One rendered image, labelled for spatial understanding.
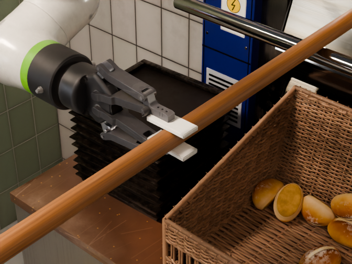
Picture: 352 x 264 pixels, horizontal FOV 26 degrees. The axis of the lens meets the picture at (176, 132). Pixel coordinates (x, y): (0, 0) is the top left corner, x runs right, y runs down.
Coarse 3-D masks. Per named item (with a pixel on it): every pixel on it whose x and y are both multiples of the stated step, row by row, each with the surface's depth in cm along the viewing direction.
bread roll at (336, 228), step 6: (330, 222) 176; (336, 222) 174; (342, 222) 173; (348, 222) 173; (330, 228) 175; (336, 228) 174; (342, 228) 173; (348, 228) 172; (330, 234) 175; (336, 234) 173; (342, 234) 172; (348, 234) 172; (336, 240) 174; (342, 240) 173; (348, 240) 172; (348, 246) 173
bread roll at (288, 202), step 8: (288, 184) 182; (296, 184) 181; (280, 192) 180; (288, 192) 180; (296, 192) 180; (280, 200) 179; (288, 200) 179; (296, 200) 179; (280, 208) 179; (288, 208) 179; (296, 208) 179; (280, 216) 178; (288, 216) 178
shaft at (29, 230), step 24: (336, 24) 130; (312, 48) 125; (264, 72) 117; (216, 96) 112; (240, 96) 113; (192, 120) 107; (144, 144) 102; (168, 144) 103; (120, 168) 98; (144, 168) 101; (72, 192) 94; (96, 192) 95; (48, 216) 90; (72, 216) 93; (0, 240) 87; (24, 240) 88
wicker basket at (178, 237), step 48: (288, 96) 180; (240, 144) 172; (288, 144) 187; (336, 144) 178; (192, 192) 164; (240, 192) 181; (336, 192) 181; (192, 240) 157; (240, 240) 176; (288, 240) 176
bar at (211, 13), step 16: (176, 0) 147; (192, 0) 146; (208, 16) 143; (224, 16) 141; (240, 16) 140; (240, 32) 140; (256, 32) 137; (272, 32) 135; (288, 48) 133; (336, 64) 128
